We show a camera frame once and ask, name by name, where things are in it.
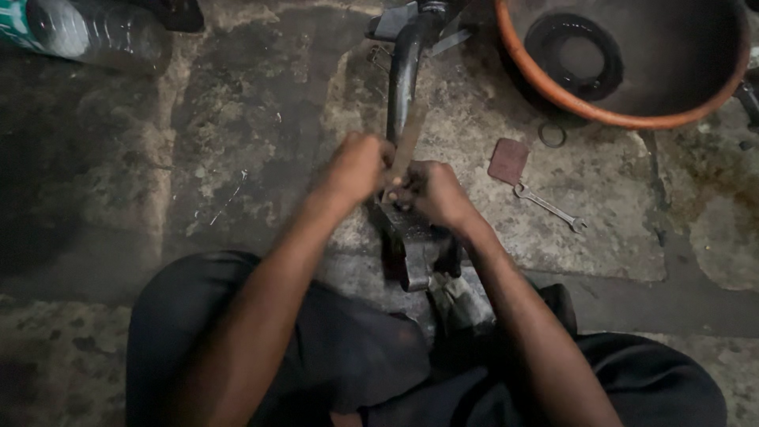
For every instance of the clear plastic bottle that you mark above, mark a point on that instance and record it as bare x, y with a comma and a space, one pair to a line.
89, 32

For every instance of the reddish sandpaper piece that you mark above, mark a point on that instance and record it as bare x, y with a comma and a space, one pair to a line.
508, 161

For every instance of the person's right hand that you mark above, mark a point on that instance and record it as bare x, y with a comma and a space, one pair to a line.
436, 193

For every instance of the person's left hand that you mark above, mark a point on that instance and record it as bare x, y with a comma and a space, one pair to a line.
356, 169

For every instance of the orange plastic basin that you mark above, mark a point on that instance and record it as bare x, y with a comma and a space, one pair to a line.
646, 71

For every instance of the person's left fingers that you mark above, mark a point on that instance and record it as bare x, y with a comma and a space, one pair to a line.
384, 157

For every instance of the person's black trousers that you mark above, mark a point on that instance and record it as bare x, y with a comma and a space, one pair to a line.
332, 356

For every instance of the person's right fingers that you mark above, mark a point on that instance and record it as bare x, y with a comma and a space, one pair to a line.
403, 190

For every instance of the thin metal blade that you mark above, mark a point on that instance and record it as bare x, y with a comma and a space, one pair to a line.
449, 42

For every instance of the black metal motorcycle frame part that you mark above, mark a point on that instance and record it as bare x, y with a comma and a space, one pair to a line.
406, 77

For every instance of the steel open-end spanner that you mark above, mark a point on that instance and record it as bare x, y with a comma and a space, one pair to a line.
548, 206

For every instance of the strip of sandpaper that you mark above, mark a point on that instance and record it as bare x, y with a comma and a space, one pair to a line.
406, 139

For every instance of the dark metal tool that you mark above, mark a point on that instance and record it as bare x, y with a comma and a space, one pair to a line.
748, 101

